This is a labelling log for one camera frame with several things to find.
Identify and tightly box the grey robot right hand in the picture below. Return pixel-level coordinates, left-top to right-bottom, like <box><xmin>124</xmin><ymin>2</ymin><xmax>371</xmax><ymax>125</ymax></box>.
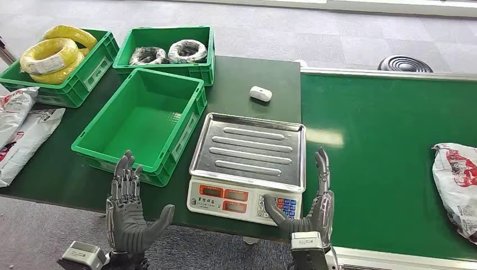
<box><xmin>263</xmin><ymin>147</ymin><xmax>335</xmax><ymax>247</ymax></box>

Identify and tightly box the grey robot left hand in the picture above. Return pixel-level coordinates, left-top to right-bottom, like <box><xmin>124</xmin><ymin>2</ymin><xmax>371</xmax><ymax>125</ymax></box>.
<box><xmin>105</xmin><ymin>150</ymin><xmax>176</xmax><ymax>256</ymax></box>

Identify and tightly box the white red-printed plastic package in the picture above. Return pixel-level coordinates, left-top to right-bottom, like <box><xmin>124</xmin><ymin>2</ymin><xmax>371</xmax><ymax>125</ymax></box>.
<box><xmin>431</xmin><ymin>143</ymin><xmax>477</xmax><ymax>245</ymax></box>

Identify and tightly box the green conveyor belt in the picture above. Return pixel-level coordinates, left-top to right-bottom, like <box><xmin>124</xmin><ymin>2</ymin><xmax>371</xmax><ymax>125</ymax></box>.
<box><xmin>300</xmin><ymin>67</ymin><xmax>477</xmax><ymax>270</ymax></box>

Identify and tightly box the electronic scale with steel tray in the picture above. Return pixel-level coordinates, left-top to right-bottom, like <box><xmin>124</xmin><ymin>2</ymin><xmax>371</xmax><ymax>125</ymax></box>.
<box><xmin>186</xmin><ymin>112</ymin><xmax>307</xmax><ymax>227</ymax></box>

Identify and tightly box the empty green plastic crate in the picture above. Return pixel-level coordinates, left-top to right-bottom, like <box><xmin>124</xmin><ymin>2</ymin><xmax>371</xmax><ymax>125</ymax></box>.
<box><xmin>71</xmin><ymin>67</ymin><xmax>208</xmax><ymax>188</ymax></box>

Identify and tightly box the white printed plastic mailer bag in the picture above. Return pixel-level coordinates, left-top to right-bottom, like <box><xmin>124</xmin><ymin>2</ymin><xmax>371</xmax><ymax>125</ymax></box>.
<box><xmin>0</xmin><ymin>108</ymin><xmax>66</xmax><ymax>188</ymax></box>
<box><xmin>0</xmin><ymin>87</ymin><xmax>40</xmax><ymax>150</ymax></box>

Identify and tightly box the small white plastic device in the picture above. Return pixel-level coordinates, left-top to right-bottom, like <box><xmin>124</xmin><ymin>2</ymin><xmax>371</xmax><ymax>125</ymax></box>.
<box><xmin>249</xmin><ymin>85</ymin><xmax>273</xmax><ymax>103</ymax></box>

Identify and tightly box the green crate with yellow coils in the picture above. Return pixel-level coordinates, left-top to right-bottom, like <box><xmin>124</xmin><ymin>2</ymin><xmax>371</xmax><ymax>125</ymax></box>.
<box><xmin>0</xmin><ymin>28</ymin><xmax>120</xmax><ymax>109</ymax></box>

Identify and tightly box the black ribbed round base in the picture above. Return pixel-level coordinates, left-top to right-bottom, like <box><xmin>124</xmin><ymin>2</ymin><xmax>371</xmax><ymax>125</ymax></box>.
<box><xmin>377</xmin><ymin>55</ymin><xmax>434</xmax><ymax>73</ymax></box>

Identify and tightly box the green crate with black coils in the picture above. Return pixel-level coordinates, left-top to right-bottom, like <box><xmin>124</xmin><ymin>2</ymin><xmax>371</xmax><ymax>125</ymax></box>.
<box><xmin>112</xmin><ymin>25</ymin><xmax>216</xmax><ymax>87</ymax></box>

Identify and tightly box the grey metal stand leg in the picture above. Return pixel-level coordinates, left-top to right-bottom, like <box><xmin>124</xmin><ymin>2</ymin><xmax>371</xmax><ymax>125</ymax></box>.
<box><xmin>0</xmin><ymin>36</ymin><xmax>17</xmax><ymax>66</ymax></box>

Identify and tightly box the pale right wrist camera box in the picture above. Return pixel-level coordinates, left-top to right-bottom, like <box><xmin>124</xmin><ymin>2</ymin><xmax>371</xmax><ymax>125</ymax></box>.
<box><xmin>290</xmin><ymin>231</ymin><xmax>331</xmax><ymax>270</ymax></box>

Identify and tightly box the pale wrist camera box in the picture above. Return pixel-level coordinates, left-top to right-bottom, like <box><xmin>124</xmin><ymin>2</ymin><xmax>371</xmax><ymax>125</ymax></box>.
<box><xmin>290</xmin><ymin>231</ymin><xmax>331</xmax><ymax>270</ymax></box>
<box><xmin>57</xmin><ymin>241</ymin><xmax>110</xmax><ymax>270</ymax></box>

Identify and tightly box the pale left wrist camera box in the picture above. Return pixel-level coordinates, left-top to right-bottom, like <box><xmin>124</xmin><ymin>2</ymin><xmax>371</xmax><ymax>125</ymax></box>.
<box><xmin>57</xmin><ymin>241</ymin><xmax>110</xmax><ymax>270</ymax></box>

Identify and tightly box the black wrapped wire coil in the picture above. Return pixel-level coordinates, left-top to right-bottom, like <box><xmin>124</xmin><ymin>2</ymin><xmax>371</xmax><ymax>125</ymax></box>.
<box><xmin>129</xmin><ymin>46</ymin><xmax>169</xmax><ymax>66</ymax></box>
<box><xmin>168</xmin><ymin>39</ymin><xmax>208</xmax><ymax>65</ymax></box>

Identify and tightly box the yellow wire coil with label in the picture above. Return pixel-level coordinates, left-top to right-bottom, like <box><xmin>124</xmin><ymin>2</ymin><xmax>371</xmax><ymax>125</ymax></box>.
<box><xmin>19</xmin><ymin>38</ymin><xmax>80</xmax><ymax>75</ymax></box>

